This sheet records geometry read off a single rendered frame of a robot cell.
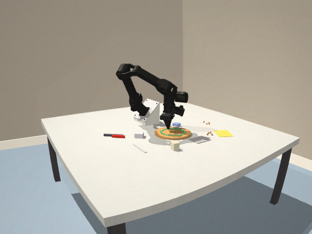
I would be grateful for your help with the orange round board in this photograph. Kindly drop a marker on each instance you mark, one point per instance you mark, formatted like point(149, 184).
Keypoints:
point(172, 132)

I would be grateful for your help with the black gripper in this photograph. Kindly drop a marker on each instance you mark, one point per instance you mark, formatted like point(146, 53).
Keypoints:
point(167, 113)

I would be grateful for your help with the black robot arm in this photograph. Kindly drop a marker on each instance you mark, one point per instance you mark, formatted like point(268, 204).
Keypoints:
point(162, 85)

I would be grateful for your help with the light blue block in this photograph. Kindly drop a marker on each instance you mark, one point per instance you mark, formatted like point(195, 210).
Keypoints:
point(177, 124)

